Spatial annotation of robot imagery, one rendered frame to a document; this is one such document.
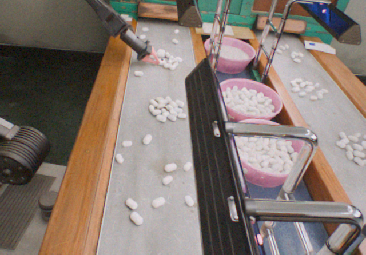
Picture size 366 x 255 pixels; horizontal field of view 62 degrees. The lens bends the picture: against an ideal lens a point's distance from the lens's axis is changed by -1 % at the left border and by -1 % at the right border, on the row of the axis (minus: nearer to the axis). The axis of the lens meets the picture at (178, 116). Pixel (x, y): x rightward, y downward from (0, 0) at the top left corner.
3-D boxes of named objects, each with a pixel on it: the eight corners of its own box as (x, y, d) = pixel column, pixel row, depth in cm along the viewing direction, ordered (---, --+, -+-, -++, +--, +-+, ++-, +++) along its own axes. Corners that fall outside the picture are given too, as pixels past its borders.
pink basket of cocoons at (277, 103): (233, 141, 113) (239, 122, 108) (201, 100, 132) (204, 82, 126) (287, 129, 124) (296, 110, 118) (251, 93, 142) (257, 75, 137)
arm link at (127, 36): (117, 38, 126) (126, 28, 124) (117, 33, 132) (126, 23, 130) (130, 49, 129) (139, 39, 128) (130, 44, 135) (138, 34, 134)
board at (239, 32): (195, 34, 167) (196, 32, 166) (193, 23, 178) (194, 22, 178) (254, 40, 170) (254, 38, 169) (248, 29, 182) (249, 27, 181)
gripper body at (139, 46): (150, 42, 137) (138, 30, 133) (150, 52, 129) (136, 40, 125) (140, 51, 139) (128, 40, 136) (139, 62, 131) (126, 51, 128)
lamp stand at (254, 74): (257, 94, 142) (290, -4, 115) (248, 72, 158) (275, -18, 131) (296, 98, 144) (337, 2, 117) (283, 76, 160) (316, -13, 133)
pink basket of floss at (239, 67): (230, 82, 148) (235, 65, 142) (191, 60, 161) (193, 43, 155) (260, 68, 164) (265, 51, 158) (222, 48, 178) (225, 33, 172)
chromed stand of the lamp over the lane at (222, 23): (172, 87, 138) (185, -17, 111) (171, 66, 153) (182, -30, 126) (213, 91, 140) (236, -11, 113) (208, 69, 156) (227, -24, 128)
